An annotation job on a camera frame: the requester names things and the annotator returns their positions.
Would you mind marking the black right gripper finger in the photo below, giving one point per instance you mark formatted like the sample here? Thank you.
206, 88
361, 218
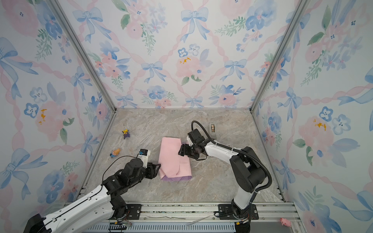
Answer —
182, 153
184, 147

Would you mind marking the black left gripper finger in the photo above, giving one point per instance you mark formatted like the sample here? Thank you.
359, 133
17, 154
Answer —
154, 167
150, 174

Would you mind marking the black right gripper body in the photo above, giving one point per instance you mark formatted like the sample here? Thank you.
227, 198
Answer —
192, 152

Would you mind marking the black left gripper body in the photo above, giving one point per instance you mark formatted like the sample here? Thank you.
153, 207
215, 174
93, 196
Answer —
136, 180

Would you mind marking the purple pink wrapping paper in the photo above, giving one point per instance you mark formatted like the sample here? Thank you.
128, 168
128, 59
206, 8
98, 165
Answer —
174, 168

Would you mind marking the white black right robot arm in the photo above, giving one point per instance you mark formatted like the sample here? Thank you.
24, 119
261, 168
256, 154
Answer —
250, 173

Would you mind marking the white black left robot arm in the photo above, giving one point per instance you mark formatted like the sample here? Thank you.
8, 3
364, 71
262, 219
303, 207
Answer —
103, 203

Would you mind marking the orange blue toy figure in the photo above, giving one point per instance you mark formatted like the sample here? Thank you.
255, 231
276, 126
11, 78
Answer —
115, 153

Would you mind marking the tape dispenser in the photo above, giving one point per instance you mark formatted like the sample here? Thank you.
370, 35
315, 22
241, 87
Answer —
212, 130

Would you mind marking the purple yellow toy figure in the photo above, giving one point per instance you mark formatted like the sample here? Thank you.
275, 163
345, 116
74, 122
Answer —
126, 134

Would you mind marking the pink pig toy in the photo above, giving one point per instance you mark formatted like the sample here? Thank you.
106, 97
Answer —
285, 222

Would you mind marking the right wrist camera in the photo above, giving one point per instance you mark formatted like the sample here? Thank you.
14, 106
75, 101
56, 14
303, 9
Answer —
194, 137

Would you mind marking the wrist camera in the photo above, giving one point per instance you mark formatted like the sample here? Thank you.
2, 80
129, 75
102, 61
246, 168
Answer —
194, 137
143, 155

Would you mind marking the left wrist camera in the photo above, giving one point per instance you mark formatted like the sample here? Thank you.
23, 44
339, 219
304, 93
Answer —
143, 155

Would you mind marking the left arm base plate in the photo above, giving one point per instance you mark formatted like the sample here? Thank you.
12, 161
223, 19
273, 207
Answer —
128, 212

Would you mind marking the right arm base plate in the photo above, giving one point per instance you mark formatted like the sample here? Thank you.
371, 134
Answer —
232, 212

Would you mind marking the aluminium front rail frame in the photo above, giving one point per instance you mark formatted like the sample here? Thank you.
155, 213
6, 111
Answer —
199, 218

